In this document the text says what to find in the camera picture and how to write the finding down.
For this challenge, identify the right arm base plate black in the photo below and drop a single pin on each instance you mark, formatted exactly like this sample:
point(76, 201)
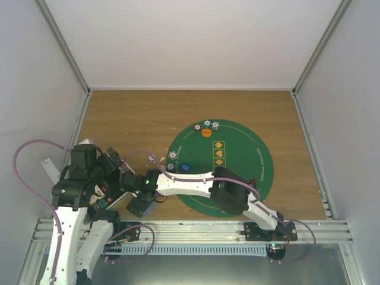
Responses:
point(252, 232)

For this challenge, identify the red chip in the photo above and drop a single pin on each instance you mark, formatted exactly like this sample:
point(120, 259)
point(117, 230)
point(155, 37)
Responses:
point(197, 127)

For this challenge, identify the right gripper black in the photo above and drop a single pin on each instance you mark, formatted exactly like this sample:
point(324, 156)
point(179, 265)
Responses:
point(141, 206)

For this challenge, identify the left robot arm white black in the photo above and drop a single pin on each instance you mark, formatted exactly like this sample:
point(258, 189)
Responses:
point(80, 232)

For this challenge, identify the teal chip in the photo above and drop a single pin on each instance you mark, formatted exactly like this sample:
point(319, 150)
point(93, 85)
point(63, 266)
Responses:
point(206, 123)
point(170, 167)

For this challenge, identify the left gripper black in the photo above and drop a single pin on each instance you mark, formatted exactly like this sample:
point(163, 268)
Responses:
point(109, 165)

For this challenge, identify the grey ribbed card tray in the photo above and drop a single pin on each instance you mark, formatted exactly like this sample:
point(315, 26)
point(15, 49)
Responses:
point(149, 209)

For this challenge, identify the blue small blind button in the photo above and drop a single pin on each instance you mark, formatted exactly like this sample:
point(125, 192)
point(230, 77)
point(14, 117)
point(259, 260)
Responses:
point(185, 167)

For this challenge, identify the red black triangle all-in marker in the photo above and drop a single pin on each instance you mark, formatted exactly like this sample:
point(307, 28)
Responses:
point(252, 183)

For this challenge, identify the orange big blind button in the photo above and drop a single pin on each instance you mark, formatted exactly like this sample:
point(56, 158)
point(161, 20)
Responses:
point(206, 132)

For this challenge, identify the grey slotted cable duct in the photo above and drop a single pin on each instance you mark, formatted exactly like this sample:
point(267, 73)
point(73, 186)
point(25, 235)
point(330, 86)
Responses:
point(192, 250)

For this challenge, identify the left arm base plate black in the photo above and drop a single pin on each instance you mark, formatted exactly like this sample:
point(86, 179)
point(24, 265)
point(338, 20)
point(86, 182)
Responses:
point(130, 235)

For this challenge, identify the black aluminium poker case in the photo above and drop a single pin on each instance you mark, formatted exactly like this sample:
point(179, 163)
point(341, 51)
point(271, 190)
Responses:
point(110, 190)

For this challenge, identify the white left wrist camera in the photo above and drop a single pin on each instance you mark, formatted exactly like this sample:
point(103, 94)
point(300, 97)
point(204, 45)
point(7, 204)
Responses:
point(86, 141)

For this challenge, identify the green round poker mat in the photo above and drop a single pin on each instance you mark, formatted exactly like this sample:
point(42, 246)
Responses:
point(233, 146)

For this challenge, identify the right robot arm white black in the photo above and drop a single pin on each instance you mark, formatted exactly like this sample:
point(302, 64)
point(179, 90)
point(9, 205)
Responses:
point(227, 190)

